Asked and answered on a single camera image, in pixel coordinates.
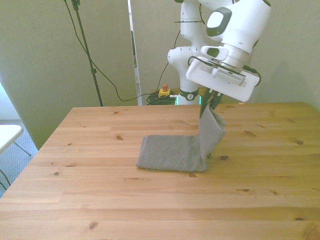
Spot white side table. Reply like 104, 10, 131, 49
0, 124, 33, 157

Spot yellow emergency stop button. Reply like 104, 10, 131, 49
157, 84, 172, 99

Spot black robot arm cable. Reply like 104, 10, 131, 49
158, 29, 182, 93

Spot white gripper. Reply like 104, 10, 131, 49
185, 60, 261, 119

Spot black camera tripod stand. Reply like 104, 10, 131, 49
70, 0, 104, 107

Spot black tripod cable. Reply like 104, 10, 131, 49
62, 0, 154, 102

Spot grey towel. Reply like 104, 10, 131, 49
135, 104, 228, 174

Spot coiled black cable bundle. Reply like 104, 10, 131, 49
145, 92, 178, 106

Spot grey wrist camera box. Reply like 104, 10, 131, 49
211, 66, 248, 88

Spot white partition edge strip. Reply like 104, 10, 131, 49
127, 0, 143, 107

